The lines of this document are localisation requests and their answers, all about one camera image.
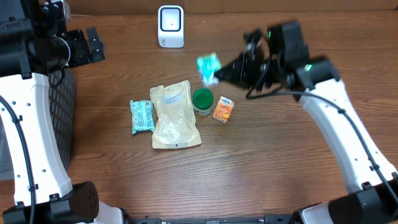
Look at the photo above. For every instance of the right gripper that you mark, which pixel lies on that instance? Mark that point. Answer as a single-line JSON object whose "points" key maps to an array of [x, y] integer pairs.
{"points": [[241, 68]]}

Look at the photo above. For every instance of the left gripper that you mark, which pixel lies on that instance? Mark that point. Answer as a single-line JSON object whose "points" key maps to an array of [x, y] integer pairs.
{"points": [[81, 40]]}

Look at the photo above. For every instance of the teal white tissue packet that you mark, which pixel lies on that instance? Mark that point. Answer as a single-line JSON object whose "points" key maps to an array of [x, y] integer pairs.
{"points": [[207, 65]]}

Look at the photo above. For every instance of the orange tissue packet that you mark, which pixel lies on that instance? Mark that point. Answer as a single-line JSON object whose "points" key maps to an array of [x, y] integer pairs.
{"points": [[223, 109]]}

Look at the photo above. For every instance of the green lid jar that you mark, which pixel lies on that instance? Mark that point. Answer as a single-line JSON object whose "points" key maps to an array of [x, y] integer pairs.
{"points": [[202, 100]]}

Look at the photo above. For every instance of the beige powder pouch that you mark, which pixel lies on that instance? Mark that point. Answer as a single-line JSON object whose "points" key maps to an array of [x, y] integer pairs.
{"points": [[176, 122]]}

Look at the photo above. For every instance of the teal snack packet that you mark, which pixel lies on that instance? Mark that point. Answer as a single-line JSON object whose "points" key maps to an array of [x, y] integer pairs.
{"points": [[142, 116]]}

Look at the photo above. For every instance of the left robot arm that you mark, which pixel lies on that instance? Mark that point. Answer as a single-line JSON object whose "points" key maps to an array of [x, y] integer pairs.
{"points": [[35, 43]]}

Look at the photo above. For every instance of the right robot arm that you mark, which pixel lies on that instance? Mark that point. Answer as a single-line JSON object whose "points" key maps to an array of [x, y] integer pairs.
{"points": [[370, 179]]}

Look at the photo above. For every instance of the white barcode scanner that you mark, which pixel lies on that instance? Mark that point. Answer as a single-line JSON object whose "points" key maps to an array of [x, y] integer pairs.
{"points": [[171, 26]]}

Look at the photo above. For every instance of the grey plastic mesh basket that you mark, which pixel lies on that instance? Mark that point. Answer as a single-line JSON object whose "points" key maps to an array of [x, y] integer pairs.
{"points": [[61, 101]]}

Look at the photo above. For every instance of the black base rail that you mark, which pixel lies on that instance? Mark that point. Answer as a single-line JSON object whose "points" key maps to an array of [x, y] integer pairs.
{"points": [[267, 219]]}

